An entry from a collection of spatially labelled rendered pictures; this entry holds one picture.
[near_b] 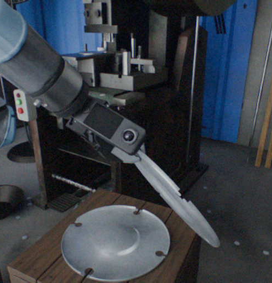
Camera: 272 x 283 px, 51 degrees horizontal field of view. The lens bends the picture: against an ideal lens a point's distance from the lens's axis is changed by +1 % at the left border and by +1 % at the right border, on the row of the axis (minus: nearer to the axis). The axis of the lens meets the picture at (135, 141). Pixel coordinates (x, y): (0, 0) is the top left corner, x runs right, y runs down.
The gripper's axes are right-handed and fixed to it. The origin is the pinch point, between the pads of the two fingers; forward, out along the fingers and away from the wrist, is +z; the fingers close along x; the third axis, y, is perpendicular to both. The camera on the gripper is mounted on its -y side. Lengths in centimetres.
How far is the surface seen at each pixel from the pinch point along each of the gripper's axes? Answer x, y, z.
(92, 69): -28, 65, 18
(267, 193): -36, 18, 127
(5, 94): -8, 230, 56
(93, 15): -46, 71, 6
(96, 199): 14.9, 31.3, 27.4
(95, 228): 20.7, 19.2, 21.4
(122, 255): 21.3, 5.9, 20.6
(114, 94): -22, 49, 22
